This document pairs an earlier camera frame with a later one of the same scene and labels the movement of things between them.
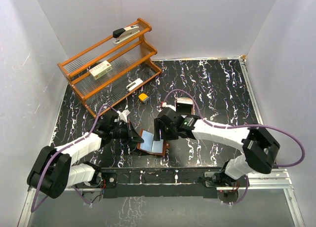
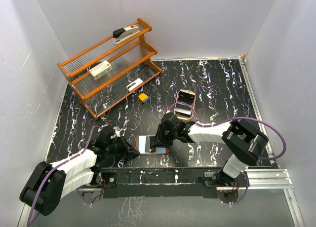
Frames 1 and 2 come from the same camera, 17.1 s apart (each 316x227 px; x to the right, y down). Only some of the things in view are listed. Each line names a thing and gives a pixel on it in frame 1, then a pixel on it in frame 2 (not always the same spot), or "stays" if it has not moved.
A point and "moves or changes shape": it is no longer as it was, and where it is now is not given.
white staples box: x=101 y=70 stays
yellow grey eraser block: x=143 y=97 stays
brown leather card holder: x=158 y=147 moves or changes shape
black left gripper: x=131 y=133 -> x=127 y=149
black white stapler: x=122 y=33 stays
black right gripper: x=159 y=125 -> x=160 y=138
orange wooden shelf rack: x=112 y=67 stays
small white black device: x=133 y=85 stays
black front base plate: x=157 y=181 stays
